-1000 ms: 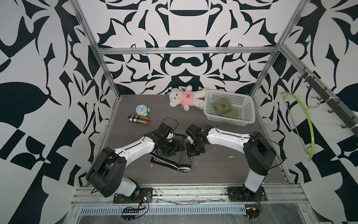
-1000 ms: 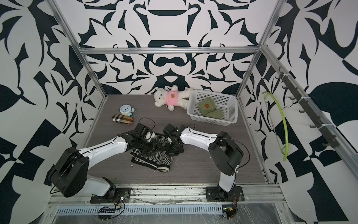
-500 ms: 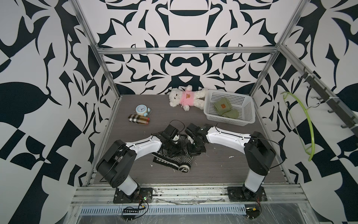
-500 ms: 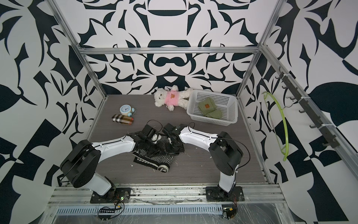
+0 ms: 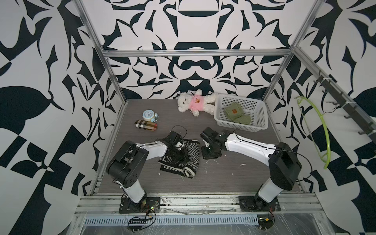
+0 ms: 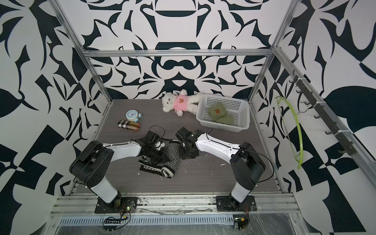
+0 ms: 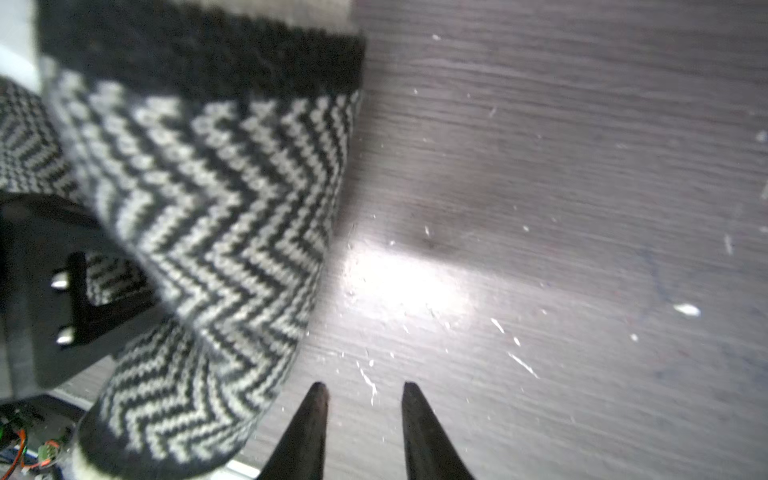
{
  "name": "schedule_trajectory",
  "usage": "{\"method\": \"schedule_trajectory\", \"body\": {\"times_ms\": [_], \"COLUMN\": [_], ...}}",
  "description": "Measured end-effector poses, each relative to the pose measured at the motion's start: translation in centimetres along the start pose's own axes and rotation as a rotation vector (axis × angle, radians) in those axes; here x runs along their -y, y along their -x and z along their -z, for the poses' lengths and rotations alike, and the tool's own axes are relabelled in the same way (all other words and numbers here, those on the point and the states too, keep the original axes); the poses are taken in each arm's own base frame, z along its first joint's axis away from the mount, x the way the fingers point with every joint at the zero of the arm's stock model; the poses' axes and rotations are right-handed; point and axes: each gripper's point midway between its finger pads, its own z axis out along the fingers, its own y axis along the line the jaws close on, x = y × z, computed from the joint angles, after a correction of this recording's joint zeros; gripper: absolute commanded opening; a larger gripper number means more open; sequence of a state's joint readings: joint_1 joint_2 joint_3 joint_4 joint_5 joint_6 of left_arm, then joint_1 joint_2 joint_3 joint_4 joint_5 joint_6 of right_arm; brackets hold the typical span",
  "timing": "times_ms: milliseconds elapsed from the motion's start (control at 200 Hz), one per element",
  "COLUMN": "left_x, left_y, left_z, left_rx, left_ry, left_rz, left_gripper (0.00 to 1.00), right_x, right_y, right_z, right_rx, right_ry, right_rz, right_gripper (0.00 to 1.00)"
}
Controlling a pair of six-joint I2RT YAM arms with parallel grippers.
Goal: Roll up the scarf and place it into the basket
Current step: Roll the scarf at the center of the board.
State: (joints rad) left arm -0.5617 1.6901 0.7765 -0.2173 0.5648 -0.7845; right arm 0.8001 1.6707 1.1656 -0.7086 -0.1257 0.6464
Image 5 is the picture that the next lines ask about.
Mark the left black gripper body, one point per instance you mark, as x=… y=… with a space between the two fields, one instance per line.
x=179 y=155

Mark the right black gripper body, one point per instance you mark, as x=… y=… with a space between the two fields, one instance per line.
x=208 y=152

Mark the houndstooth black white garment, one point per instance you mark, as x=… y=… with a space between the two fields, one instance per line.
x=189 y=169

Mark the green knitted scarf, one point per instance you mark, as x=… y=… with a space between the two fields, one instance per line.
x=244 y=119
x=233 y=111

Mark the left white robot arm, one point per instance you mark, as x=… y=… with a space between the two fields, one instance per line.
x=126 y=166

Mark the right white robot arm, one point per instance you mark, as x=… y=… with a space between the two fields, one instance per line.
x=284 y=166

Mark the white plastic basket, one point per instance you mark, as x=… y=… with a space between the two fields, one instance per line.
x=255 y=108

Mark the plaid beige pouch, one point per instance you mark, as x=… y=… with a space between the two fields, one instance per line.
x=146 y=125

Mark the white teddy bear pink shirt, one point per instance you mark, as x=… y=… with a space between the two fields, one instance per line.
x=197 y=103

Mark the small blue alarm clock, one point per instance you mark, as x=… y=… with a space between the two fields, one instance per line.
x=150 y=115

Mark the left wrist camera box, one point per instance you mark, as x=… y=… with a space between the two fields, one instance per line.
x=173 y=138

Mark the white slotted cable duct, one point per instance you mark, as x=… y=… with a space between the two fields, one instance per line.
x=175 y=220

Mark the aluminium frame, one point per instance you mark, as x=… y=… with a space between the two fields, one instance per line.
x=269 y=50

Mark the black wall hook rail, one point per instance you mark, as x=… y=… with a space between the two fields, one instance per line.
x=352 y=109

